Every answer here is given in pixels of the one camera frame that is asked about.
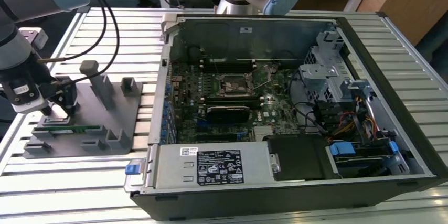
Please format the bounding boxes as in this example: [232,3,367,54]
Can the silver power supply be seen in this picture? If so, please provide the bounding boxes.
[154,141,276,189]

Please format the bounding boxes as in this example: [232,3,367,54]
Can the black RAM stick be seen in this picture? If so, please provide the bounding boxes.
[204,101,266,109]
[202,65,259,74]

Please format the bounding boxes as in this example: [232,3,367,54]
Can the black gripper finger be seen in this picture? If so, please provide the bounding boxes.
[59,92,80,116]
[40,97,54,116]

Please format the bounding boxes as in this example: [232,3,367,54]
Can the green RAM stick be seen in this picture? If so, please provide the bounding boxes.
[46,125,87,133]

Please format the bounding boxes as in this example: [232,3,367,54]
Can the black cable bundle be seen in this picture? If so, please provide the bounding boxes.
[314,100,343,130]

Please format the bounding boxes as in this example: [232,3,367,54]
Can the orange yellow wire bundle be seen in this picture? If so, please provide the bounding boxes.
[328,111,382,141]

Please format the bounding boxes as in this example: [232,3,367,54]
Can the black plastic shroud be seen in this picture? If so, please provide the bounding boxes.
[262,134,343,182]

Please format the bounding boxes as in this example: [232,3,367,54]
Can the small silver chipset heatsink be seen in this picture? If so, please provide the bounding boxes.
[254,126,275,141]

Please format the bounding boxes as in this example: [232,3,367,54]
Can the green motherboard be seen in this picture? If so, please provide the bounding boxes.
[167,61,306,143]

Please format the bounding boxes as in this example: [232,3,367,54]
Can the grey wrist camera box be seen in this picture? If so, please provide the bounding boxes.
[19,27,50,51]

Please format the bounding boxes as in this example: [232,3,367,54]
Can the CPU socket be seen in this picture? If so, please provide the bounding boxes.
[218,73,258,97]

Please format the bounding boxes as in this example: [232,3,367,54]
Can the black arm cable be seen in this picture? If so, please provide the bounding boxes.
[52,0,122,86]
[36,0,110,63]

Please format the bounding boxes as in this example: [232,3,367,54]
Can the silver drive cage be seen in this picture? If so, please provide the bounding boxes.
[299,31,378,104]

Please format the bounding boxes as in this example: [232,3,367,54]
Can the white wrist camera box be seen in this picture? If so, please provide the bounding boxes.
[8,77,48,114]

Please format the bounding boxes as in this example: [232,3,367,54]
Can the metal socket cover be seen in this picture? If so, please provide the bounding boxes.
[248,63,276,91]

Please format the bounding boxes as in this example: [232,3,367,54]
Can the black open PC case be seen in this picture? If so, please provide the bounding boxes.
[124,13,448,221]

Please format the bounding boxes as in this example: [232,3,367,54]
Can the black graphics card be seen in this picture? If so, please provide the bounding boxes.
[204,105,252,125]

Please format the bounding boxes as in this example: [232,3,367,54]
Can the black disk drive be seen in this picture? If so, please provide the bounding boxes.
[334,155,394,179]

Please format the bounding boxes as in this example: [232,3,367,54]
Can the grey parts rack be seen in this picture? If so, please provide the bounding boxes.
[23,60,144,159]

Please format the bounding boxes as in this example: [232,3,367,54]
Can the blue disk carrier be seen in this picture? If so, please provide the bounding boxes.
[331,142,356,158]

